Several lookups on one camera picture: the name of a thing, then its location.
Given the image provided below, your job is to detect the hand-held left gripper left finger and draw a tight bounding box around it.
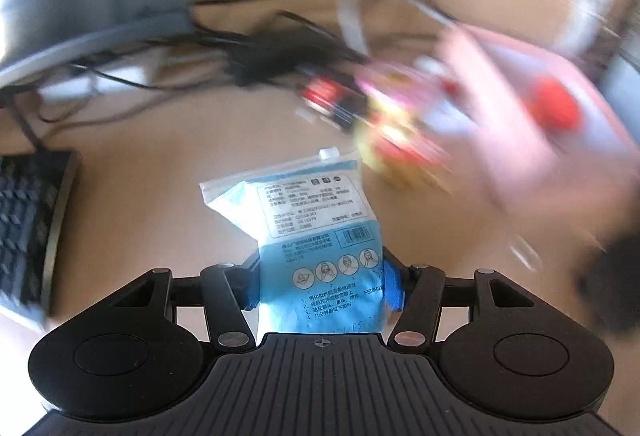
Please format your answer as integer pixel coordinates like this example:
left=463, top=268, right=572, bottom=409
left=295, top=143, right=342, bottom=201
left=106, top=262, right=262, bottom=353

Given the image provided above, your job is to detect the grey flat device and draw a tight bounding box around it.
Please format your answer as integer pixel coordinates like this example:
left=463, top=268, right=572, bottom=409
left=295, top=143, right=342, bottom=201
left=600, top=48, right=640, bottom=132

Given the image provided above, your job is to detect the black cable bundle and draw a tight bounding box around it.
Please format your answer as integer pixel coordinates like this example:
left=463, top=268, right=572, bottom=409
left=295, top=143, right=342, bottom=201
left=7, top=0, right=461, bottom=152

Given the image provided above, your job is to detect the pink storage box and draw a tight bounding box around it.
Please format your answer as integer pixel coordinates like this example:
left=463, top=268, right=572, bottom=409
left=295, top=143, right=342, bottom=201
left=435, top=21, right=640, bottom=219

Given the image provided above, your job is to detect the blue face mask packet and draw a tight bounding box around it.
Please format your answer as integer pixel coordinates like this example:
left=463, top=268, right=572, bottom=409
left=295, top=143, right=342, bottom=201
left=199, top=147, right=387, bottom=334

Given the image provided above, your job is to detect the grey white cable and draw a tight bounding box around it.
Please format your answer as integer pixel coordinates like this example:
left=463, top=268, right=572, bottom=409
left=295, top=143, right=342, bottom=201
left=336, top=0, right=373, bottom=62

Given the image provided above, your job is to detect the red round item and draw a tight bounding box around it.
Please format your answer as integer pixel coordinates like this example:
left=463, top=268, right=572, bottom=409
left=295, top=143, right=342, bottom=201
left=527, top=77, right=583, bottom=133

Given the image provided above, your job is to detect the wooden desktop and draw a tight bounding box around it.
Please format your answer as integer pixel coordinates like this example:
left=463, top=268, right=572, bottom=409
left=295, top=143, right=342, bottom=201
left=0, top=0, right=640, bottom=436

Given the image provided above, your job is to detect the white power strip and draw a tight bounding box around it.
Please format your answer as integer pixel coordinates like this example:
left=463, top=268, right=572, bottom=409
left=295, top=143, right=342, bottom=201
left=37, top=56, right=171, bottom=106

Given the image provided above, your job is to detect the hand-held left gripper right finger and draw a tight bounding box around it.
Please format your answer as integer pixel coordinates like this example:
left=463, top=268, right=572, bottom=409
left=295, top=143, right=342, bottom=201
left=382, top=252, right=532, bottom=353

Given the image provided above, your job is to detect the black keyboard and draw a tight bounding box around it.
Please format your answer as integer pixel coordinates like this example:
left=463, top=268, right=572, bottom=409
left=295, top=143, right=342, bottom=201
left=0, top=150, right=83, bottom=319

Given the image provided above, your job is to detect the red black packet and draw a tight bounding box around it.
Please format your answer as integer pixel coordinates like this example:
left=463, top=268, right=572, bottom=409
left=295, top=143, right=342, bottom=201
left=299, top=75, right=368, bottom=133

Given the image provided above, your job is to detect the black power adapter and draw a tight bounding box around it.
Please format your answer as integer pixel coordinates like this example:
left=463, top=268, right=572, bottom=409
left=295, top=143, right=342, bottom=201
left=227, top=28, right=331, bottom=84

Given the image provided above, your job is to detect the pink yellow packet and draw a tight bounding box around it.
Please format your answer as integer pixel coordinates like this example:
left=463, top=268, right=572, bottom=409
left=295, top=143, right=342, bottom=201
left=350, top=58, right=458, bottom=194

